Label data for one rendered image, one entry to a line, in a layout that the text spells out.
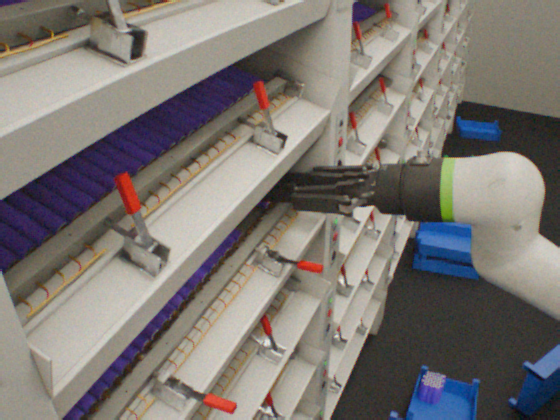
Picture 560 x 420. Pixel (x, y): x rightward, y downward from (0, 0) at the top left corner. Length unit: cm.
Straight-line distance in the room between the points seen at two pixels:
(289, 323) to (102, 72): 69
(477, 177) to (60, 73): 53
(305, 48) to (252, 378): 53
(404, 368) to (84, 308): 159
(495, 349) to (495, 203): 142
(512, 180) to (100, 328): 52
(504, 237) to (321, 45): 38
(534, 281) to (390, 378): 117
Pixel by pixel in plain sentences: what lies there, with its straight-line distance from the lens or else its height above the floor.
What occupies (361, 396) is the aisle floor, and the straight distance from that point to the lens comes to 183.
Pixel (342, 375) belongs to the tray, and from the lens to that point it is 165.
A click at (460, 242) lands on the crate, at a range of 246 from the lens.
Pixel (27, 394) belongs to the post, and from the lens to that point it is 38.
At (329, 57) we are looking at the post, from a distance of 81.
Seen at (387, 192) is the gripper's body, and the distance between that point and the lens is 75.
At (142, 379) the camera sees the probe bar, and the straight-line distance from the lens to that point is 60.
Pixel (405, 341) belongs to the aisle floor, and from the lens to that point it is 203.
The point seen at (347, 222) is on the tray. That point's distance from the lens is 122.
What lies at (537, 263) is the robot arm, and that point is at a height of 99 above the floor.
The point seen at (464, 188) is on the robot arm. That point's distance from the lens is 72.
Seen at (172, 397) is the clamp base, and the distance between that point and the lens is 61.
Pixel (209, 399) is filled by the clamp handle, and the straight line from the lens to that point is 59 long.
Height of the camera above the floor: 142
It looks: 31 degrees down
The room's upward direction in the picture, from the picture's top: straight up
